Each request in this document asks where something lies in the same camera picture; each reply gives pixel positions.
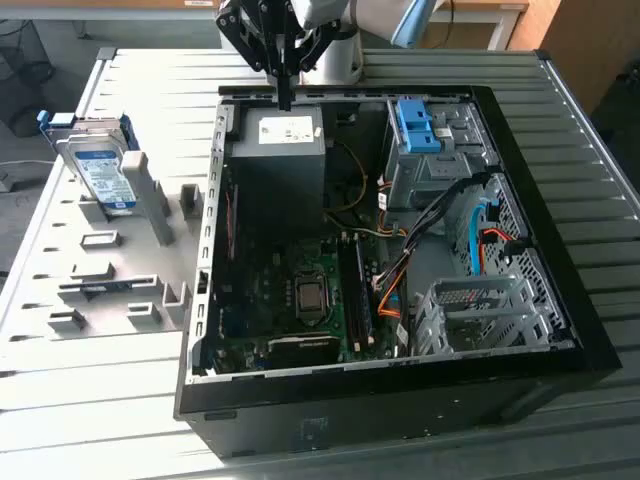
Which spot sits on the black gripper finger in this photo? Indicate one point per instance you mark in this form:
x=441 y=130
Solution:
x=320 y=42
x=240 y=35

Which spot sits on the hard disk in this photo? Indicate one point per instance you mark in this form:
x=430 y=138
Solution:
x=102 y=175

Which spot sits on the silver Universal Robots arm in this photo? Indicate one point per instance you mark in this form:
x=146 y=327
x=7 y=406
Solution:
x=340 y=60

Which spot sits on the metal disk bay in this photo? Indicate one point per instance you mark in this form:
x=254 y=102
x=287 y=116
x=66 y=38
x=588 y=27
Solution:
x=500 y=285

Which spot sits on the blue plastic drive latch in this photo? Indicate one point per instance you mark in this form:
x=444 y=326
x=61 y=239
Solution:
x=417 y=132

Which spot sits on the grey power supply unit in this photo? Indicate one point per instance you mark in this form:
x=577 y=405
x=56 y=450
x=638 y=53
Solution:
x=280 y=170

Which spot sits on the metal drive cage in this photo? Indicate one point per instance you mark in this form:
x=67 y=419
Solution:
x=435 y=175

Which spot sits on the grey parts rack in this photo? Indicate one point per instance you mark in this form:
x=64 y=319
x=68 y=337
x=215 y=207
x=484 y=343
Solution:
x=150 y=200

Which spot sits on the black mesh waste basket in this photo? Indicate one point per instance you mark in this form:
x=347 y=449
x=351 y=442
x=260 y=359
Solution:
x=25 y=100

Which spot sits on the green motherboard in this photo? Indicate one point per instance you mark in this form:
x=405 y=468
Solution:
x=330 y=270

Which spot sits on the black RAM slot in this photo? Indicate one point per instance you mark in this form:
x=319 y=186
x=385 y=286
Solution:
x=366 y=300
x=348 y=290

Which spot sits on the silver CPU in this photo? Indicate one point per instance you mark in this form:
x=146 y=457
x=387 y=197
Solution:
x=311 y=296

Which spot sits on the brown wooden cabinet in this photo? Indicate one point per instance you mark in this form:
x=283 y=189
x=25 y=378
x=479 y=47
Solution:
x=590 y=40

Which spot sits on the black CPU socket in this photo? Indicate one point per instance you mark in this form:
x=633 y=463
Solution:
x=312 y=316

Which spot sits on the grey floor box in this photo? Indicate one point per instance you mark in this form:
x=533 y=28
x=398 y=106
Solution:
x=6 y=180

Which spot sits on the blue RAM stick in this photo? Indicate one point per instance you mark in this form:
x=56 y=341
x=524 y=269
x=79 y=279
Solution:
x=107 y=287

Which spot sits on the black graphics card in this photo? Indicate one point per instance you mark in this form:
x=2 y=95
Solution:
x=302 y=347

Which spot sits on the black open PC case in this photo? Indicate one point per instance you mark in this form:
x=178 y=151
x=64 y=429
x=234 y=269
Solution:
x=400 y=415

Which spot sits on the wooden desk with white frame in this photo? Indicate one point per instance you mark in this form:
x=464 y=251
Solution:
x=150 y=4

